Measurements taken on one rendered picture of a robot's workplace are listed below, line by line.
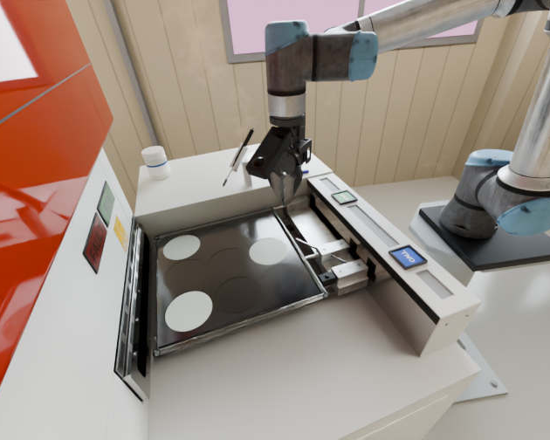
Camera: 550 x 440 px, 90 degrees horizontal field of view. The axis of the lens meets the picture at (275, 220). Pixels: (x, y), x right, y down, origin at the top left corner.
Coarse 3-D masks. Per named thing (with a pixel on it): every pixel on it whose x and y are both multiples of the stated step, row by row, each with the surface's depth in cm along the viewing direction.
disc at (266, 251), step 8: (264, 240) 75; (272, 240) 75; (256, 248) 73; (264, 248) 73; (272, 248) 73; (280, 248) 72; (256, 256) 71; (264, 256) 70; (272, 256) 70; (280, 256) 70; (264, 264) 68; (272, 264) 68
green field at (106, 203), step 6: (108, 186) 61; (108, 192) 60; (102, 198) 55; (108, 198) 59; (102, 204) 54; (108, 204) 58; (102, 210) 54; (108, 210) 57; (108, 216) 56; (108, 222) 55
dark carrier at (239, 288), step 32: (224, 224) 82; (256, 224) 81; (160, 256) 73; (192, 256) 72; (224, 256) 71; (288, 256) 70; (160, 288) 64; (192, 288) 63; (224, 288) 63; (256, 288) 62; (288, 288) 62; (160, 320) 57; (224, 320) 56
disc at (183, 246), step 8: (176, 240) 78; (184, 240) 77; (192, 240) 77; (168, 248) 75; (176, 248) 75; (184, 248) 75; (192, 248) 74; (168, 256) 73; (176, 256) 72; (184, 256) 72
